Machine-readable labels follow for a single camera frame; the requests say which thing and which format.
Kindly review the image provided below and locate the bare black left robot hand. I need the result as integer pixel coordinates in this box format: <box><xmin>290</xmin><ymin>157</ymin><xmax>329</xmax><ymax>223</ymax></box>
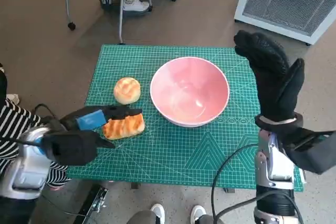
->
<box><xmin>61</xmin><ymin>105</ymin><xmax>144</xmax><ymax>149</ymax></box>

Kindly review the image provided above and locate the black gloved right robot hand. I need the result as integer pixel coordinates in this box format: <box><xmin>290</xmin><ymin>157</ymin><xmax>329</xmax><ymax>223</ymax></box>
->
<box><xmin>233</xmin><ymin>30</ymin><xmax>306</xmax><ymax>123</ymax></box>

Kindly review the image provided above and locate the rectangular toy bread loaf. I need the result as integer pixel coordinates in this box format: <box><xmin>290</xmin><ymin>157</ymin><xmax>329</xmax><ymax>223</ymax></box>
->
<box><xmin>102</xmin><ymin>113</ymin><xmax>146</xmax><ymax>141</ymax></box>

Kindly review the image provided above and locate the pink bowl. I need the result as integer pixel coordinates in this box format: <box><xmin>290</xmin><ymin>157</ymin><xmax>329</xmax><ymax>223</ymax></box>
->
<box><xmin>150</xmin><ymin>56</ymin><xmax>230</xmax><ymax>128</ymax></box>

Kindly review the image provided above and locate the round toy bread bun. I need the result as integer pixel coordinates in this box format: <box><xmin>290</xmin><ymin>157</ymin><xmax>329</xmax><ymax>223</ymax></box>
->
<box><xmin>113</xmin><ymin>77</ymin><xmax>141</xmax><ymax>104</ymax></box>

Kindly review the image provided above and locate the person in striped top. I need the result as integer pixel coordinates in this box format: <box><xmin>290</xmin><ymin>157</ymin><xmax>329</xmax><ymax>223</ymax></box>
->
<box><xmin>0</xmin><ymin>62</ymin><xmax>71</xmax><ymax>190</ymax></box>

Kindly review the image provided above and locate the green cutting mat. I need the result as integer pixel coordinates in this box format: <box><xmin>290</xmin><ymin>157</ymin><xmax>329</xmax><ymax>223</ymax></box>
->
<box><xmin>65</xmin><ymin>45</ymin><xmax>305</xmax><ymax>192</ymax></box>

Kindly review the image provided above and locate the grey metal pole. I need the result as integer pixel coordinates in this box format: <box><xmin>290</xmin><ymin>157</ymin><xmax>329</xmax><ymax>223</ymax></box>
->
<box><xmin>118</xmin><ymin>0</ymin><xmax>132</xmax><ymax>45</ymax></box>

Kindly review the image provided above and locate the person with white shoes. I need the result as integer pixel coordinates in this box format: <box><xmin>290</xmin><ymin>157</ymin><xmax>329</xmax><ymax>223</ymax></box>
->
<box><xmin>127</xmin><ymin>202</ymin><xmax>218</xmax><ymax>224</ymax></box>

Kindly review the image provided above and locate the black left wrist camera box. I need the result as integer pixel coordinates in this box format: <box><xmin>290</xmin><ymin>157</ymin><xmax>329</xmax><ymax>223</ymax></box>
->
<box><xmin>41</xmin><ymin>131</ymin><xmax>99</xmax><ymax>167</ymax></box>

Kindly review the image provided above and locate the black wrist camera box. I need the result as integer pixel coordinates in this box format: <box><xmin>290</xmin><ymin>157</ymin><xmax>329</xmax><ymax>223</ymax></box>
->
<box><xmin>282</xmin><ymin>126</ymin><xmax>336</xmax><ymax>175</ymax></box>
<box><xmin>41</xmin><ymin>131</ymin><xmax>99</xmax><ymax>167</ymax></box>

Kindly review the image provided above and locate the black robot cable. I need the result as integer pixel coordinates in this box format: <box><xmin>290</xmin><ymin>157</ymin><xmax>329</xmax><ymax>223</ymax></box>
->
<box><xmin>5</xmin><ymin>103</ymin><xmax>62</xmax><ymax>146</ymax></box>
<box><xmin>212</xmin><ymin>144</ymin><xmax>259</xmax><ymax>224</ymax></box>
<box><xmin>214</xmin><ymin>190</ymin><xmax>302</xmax><ymax>224</ymax></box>

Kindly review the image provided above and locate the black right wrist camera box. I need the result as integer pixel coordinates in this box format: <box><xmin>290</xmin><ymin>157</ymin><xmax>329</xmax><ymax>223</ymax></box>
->
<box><xmin>282</xmin><ymin>126</ymin><xmax>336</xmax><ymax>175</ymax></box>

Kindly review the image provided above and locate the black metal clamp rail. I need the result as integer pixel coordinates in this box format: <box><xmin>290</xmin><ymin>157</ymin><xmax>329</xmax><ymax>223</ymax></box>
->
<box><xmin>76</xmin><ymin>184</ymin><xmax>109</xmax><ymax>224</ymax></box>

